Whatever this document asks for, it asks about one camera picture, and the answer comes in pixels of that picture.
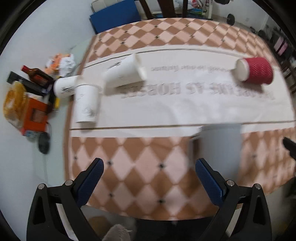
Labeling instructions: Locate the grey ribbed mug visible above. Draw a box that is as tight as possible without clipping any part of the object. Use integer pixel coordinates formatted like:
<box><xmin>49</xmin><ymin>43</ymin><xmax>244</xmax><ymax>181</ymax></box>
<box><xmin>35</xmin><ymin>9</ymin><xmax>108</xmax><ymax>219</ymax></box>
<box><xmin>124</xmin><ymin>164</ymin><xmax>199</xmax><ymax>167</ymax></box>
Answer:
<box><xmin>188</xmin><ymin>123</ymin><xmax>242</xmax><ymax>182</ymax></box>

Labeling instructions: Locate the red ripple paper cup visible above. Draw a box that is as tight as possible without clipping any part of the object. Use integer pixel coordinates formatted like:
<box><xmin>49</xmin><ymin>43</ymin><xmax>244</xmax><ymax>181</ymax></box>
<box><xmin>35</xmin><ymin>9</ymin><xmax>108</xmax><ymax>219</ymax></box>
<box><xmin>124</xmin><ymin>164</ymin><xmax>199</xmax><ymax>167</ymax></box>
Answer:
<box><xmin>234</xmin><ymin>57</ymin><xmax>273</xmax><ymax>85</ymax></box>

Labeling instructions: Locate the white paper cup front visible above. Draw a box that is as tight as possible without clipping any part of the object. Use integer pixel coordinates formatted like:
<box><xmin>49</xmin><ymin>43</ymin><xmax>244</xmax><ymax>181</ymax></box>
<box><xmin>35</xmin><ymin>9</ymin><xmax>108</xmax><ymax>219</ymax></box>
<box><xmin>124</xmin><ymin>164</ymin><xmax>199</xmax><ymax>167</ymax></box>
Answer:
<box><xmin>74</xmin><ymin>84</ymin><xmax>100</xmax><ymax>123</ymax></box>

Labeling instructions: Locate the white paper cup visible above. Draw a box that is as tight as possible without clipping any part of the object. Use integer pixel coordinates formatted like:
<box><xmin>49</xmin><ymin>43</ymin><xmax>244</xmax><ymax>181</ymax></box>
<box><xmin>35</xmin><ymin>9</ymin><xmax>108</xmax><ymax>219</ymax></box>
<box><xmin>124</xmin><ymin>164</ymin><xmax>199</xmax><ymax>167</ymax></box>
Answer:
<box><xmin>74</xmin><ymin>84</ymin><xmax>100</xmax><ymax>123</ymax></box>
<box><xmin>102</xmin><ymin>54</ymin><xmax>147</xmax><ymax>88</ymax></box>
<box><xmin>53</xmin><ymin>75</ymin><xmax>79</xmax><ymax>98</ymax></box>

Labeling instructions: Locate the white paper cup left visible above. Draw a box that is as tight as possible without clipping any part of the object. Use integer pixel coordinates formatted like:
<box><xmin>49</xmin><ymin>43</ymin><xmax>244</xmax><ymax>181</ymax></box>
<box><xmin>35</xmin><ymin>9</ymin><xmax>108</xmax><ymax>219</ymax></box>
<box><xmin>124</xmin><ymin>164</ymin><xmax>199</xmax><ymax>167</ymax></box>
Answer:
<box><xmin>53</xmin><ymin>75</ymin><xmax>79</xmax><ymax>98</ymax></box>

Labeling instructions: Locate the white paper cup centre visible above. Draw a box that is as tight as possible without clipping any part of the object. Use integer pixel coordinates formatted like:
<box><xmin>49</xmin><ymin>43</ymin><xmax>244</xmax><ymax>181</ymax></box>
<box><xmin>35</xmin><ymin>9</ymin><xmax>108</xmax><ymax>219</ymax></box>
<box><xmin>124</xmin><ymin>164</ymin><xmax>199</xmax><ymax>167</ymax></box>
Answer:
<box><xmin>102</xmin><ymin>54</ymin><xmax>147</xmax><ymax>88</ymax></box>

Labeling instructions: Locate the black round disc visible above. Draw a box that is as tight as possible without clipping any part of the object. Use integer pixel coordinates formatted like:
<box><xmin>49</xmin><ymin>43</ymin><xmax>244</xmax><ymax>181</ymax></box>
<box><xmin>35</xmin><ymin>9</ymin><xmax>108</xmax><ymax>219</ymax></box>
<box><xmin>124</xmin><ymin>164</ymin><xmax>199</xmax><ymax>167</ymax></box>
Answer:
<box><xmin>38</xmin><ymin>132</ymin><xmax>50</xmax><ymax>155</ymax></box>

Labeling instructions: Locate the small blue white packet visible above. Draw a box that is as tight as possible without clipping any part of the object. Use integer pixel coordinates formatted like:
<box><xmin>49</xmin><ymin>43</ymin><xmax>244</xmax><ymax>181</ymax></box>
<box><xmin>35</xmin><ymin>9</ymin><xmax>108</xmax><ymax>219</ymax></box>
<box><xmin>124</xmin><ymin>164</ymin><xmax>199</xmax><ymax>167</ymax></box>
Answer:
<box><xmin>22</xmin><ymin>130</ymin><xmax>39</xmax><ymax>138</ymax></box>

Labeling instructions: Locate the orange window box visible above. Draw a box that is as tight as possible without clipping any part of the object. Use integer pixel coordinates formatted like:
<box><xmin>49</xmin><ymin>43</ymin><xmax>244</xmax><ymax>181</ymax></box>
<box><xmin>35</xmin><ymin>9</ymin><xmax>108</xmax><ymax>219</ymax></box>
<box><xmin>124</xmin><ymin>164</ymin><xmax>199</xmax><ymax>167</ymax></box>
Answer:
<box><xmin>20</xmin><ymin>98</ymin><xmax>48</xmax><ymax>134</ymax></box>

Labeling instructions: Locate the yellow plastic bag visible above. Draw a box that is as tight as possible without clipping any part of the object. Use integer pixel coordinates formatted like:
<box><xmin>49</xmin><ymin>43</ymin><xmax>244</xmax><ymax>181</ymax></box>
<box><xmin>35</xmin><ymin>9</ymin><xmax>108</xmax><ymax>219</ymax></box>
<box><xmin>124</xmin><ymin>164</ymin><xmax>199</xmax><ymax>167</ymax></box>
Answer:
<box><xmin>3</xmin><ymin>81</ymin><xmax>28</xmax><ymax>129</ymax></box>

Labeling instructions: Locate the black bottle box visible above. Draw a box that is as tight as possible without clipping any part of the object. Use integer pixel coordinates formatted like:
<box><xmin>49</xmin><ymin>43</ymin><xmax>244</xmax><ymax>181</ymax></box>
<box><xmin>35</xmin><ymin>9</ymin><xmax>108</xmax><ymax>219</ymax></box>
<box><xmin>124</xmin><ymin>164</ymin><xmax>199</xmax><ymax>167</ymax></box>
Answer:
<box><xmin>7</xmin><ymin>71</ymin><xmax>49</xmax><ymax>97</ymax></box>

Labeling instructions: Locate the small barbell on floor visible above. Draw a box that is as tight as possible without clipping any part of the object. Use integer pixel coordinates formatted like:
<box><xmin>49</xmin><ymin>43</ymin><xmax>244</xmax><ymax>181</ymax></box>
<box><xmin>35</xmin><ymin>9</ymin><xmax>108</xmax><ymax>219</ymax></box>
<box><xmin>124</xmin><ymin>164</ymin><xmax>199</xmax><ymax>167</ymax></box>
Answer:
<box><xmin>226</xmin><ymin>13</ymin><xmax>256</xmax><ymax>32</ymax></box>

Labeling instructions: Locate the checkered brown pink tablecloth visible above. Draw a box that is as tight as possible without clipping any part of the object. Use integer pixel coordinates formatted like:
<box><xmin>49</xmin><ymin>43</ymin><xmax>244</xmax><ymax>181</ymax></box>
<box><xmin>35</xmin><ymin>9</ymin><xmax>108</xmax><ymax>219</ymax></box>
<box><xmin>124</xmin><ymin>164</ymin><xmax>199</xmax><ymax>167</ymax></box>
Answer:
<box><xmin>64</xmin><ymin>18</ymin><xmax>295</xmax><ymax>220</ymax></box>

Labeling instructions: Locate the dark liquor bottle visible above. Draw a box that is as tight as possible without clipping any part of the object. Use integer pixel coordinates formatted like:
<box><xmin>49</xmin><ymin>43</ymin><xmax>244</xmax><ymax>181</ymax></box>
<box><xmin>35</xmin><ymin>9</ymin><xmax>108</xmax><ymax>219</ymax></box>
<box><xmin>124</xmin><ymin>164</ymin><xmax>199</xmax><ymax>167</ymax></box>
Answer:
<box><xmin>21</xmin><ymin>65</ymin><xmax>55</xmax><ymax>88</ymax></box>

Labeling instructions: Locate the orange snack wrapper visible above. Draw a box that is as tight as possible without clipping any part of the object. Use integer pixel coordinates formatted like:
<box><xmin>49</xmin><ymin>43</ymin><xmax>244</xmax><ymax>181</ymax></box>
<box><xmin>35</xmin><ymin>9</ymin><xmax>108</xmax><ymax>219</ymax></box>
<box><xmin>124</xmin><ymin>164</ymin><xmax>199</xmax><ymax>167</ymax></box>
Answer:
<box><xmin>44</xmin><ymin>53</ymin><xmax>70</xmax><ymax>75</ymax></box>

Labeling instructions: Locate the crumpled white tissue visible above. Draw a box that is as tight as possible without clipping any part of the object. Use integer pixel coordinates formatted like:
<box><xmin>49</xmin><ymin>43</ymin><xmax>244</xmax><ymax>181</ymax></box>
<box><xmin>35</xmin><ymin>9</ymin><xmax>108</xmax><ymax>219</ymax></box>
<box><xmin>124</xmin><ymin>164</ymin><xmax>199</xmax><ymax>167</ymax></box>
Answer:
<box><xmin>50</xmin><ymin>54</ymin><xmax>76</xmax><ymax>78</ymax></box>

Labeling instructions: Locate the white barbell rack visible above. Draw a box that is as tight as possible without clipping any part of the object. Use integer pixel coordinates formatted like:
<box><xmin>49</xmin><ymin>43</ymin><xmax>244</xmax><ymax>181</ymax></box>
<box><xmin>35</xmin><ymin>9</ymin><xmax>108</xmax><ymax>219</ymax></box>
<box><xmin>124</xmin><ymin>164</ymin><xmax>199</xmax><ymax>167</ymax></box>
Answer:
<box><xmin>197</xmin><ymin>0</ymin><xmax>213</xmax><ymax>20</ymax></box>

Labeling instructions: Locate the white red plastic bag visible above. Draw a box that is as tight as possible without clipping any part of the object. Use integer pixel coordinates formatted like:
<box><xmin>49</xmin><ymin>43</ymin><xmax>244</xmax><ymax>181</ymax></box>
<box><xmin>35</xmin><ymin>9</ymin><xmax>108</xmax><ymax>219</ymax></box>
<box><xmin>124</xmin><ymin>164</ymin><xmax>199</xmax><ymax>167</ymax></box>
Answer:
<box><xmin>188</xmin><ymin>0</ymin><xmax>204</xmax><ymax>9</ymax></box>

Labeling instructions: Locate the dark wooden chair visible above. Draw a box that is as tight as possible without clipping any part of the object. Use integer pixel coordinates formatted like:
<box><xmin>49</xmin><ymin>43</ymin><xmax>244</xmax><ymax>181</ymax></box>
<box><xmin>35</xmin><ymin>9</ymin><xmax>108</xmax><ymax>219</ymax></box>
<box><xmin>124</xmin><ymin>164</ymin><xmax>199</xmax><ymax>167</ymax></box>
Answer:
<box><xmin>139</xmin><ymin>0</ymin><xmax>188</xmax><ymax>20</ymax></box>

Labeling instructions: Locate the blue folded mat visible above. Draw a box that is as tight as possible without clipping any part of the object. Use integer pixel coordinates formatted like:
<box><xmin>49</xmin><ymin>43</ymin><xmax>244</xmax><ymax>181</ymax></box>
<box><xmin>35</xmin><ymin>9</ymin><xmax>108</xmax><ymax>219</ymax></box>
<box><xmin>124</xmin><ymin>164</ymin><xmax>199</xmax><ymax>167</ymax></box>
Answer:
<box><xmin>90</xmin><ymin>1</ymin><xmax>141</xmax><ymax>34</ymax></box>

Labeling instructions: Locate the white padded chair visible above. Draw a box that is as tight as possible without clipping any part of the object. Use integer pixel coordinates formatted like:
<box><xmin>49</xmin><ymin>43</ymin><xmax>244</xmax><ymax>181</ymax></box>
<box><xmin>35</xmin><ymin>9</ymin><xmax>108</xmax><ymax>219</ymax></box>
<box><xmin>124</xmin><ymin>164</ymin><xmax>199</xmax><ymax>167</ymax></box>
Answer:
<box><xmin>91</xmin><ymin>0</ymin><xmax>121</xmax><ymax>13</ymax></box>

